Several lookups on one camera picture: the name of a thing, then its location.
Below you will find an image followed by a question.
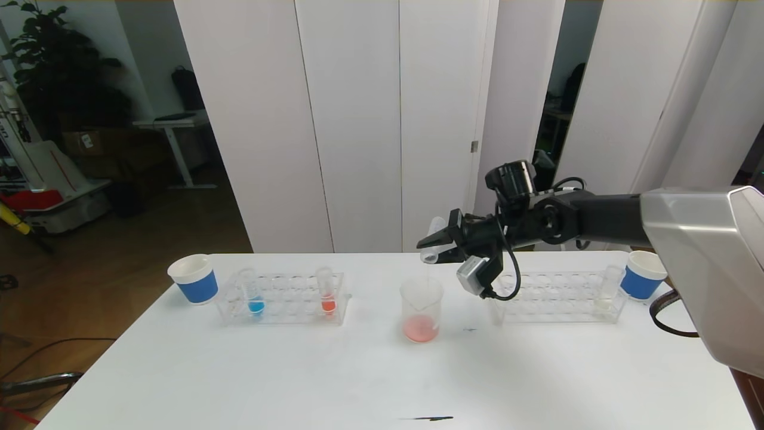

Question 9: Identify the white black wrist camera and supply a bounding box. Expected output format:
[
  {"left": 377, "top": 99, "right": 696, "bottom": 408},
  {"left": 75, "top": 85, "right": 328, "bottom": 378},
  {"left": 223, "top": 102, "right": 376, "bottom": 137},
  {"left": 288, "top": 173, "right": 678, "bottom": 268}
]
[{"left": 457, "top": 256, "right": 503, "bottom": 297}]

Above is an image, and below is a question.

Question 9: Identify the graduated clear plastic test tube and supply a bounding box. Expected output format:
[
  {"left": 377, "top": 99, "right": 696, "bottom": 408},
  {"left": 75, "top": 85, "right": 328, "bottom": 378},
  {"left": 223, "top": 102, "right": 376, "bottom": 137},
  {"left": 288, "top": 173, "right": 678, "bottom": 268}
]
[{"left": 420, "top": 216, "right": 448, "bottom": 265}]

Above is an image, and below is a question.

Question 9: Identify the brown cardboard box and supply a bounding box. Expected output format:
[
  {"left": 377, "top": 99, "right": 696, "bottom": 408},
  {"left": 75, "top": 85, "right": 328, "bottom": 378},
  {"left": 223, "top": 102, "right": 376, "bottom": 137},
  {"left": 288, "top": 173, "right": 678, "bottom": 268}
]
[{"left": 63, "top": 127, "right": 174, "bottom": 179}]

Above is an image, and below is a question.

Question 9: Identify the black floor cable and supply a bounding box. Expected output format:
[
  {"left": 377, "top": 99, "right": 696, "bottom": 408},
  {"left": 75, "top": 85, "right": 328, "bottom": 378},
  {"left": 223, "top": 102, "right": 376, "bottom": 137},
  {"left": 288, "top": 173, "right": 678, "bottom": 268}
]
[{"left": 0, "top": 339, "right": 117, "bottom": 383}]

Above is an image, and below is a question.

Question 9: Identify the clear plastic test tube rack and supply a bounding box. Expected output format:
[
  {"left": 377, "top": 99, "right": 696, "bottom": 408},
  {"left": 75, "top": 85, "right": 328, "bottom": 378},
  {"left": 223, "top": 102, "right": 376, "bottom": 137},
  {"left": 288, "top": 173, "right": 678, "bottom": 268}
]
[
  {"left": 215, "top": 272, "right": 352, "bottom": 326},
  {"left": 489, "top": 272, "right": 627, "bottom": 324}
]

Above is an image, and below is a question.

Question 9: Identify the white printed column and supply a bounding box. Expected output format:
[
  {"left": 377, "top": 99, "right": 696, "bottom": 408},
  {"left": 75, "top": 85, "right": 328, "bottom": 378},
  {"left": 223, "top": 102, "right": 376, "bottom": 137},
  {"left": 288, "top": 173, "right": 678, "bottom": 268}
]
[{"left": 0, "top": 21, "right": 48, "bottom": 193}]

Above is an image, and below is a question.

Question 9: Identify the white machine housing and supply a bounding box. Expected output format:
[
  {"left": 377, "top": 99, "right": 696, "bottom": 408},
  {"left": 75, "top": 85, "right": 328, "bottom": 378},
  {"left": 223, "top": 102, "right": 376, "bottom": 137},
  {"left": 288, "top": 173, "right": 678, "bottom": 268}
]
[{"left": 24, "top": 142, "right": 113, "bottom": 235}]

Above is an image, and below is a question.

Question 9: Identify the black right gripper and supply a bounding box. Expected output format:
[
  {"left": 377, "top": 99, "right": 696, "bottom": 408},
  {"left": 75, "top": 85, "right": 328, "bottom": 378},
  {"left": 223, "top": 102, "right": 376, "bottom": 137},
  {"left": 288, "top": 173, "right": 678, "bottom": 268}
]
[{"left": 416, "top": 208, "right": 503, "bottom": 264}]

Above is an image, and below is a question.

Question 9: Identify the clear glass beaker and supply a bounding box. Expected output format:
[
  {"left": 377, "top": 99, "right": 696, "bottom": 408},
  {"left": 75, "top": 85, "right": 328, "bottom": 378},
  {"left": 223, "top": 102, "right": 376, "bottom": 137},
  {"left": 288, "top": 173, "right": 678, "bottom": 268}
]
[{"left": 399, "top": 276, "right": 444, "bottom": 344}]

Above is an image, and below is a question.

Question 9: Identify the dark green potted plant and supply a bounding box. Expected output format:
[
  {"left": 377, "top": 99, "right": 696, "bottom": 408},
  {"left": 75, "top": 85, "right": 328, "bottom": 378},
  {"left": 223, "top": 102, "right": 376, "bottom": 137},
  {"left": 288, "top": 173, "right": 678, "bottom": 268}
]
[{"left": 0, "top": 0, "right": 135, "bottom": 147}]

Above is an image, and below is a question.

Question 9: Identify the test tube with red liquid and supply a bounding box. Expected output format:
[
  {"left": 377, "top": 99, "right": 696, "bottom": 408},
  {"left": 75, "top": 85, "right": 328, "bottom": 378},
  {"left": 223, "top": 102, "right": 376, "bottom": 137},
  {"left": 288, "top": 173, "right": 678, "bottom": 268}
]
[{"left": 316, "top": 267, "right": 338, "bottom": 316}]

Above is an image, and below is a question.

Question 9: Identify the grey metal floor leg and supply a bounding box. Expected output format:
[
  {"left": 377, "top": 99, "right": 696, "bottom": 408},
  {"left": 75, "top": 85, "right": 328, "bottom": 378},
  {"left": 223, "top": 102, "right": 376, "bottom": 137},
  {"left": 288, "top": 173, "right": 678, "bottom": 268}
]
[{"left": 0, "top": 373, "right": 84, "bottom": 396}]

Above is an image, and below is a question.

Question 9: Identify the blue white paper cup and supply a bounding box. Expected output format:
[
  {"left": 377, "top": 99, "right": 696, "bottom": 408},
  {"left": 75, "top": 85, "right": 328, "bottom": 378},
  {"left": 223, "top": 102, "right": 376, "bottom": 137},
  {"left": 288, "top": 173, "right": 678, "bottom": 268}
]
[
  {"left": 167, "top": 254, "right": 219, "bottom": 305},
  {"left": 621, "top": 251, "right": 668, "bottom": 301}
]

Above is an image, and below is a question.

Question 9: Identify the black backpack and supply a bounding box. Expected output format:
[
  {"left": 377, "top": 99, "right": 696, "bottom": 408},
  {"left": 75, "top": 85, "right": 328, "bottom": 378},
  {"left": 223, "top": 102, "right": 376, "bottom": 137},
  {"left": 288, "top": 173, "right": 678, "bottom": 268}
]
[{"left": 171, "top": 66, "right": 206, "bottom": 113}]

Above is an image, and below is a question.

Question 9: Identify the white office desk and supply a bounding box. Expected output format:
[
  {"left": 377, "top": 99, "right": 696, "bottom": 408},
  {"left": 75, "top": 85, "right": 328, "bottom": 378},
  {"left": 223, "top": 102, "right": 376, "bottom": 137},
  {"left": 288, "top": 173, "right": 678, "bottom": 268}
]
[{"left": 133, "top": 111, "right": 218, "bottom": 191}]

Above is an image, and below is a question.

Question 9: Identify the dark arm cable loop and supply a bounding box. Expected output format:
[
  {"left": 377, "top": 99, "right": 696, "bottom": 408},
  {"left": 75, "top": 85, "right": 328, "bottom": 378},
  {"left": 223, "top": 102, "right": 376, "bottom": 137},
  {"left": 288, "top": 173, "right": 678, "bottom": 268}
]
[{"left": 649, "top": 290, "right": 699, "bottom": 338}]

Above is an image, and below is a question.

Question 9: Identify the test tube with blue liquid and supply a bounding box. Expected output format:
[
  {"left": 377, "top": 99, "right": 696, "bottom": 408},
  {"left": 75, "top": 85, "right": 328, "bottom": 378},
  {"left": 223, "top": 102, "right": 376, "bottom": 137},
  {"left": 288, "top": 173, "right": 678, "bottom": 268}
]
[{"left": 239, "top": 268, "right": 266, "bottom": 317}]

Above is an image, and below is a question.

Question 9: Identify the yellow handled tool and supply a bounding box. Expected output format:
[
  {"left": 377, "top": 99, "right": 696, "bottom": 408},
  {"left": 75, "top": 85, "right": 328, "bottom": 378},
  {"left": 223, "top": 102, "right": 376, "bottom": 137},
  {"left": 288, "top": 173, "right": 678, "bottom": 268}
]
[{"left": 0, "top": 202, "right": 33, "bottom": 237}]

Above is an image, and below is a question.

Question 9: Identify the test tube with pale liquid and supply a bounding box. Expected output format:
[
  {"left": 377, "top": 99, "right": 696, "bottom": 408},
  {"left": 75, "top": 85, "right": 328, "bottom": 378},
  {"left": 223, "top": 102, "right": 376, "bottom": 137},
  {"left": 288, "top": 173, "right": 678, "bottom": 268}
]
[{"left": 594, "top": 265, "right": 623, "bottom": 313}]

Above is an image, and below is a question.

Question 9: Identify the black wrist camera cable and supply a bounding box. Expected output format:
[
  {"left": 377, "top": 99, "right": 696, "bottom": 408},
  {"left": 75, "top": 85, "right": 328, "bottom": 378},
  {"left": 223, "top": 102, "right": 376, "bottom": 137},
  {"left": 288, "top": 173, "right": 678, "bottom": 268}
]
[{"left": 486, "top": 230, "right": 522, "bottom": 301}]

